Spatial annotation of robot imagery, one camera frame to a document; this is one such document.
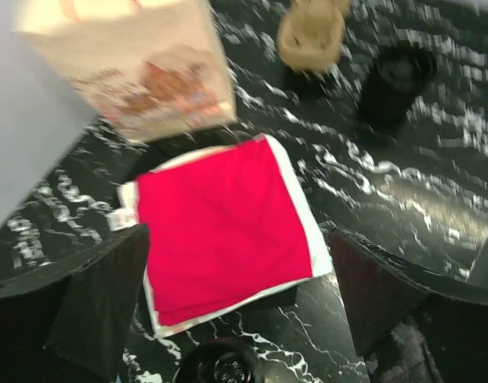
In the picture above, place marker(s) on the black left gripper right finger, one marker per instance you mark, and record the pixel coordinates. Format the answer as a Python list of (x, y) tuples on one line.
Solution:
[(408, 323)]

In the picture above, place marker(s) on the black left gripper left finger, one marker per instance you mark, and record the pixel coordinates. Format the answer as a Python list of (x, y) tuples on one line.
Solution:
[(69, 321)]

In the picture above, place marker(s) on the cream bear paper bag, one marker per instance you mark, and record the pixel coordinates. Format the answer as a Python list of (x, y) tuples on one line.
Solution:
[(153, 69)]

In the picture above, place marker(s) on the brown pulp cup carrier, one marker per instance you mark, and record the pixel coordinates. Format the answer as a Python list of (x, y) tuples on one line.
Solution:
[(310, 34)]

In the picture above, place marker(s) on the black cup stack left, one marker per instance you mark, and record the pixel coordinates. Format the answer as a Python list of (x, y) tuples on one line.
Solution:
[(221, 360)]

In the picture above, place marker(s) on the black cup stack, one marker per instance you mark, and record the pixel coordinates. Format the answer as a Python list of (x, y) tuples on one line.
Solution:
[(221, 360), (398, 75)]

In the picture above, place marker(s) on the red napkin stack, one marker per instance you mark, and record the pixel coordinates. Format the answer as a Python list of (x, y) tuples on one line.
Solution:
[(228, 225)]

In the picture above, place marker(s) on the black napkin tray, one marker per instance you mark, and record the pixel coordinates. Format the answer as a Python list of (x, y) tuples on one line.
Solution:
[(160, 151)]

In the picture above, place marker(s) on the black cup stack right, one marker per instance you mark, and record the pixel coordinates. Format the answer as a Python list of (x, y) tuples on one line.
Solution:
[(398, 75)]

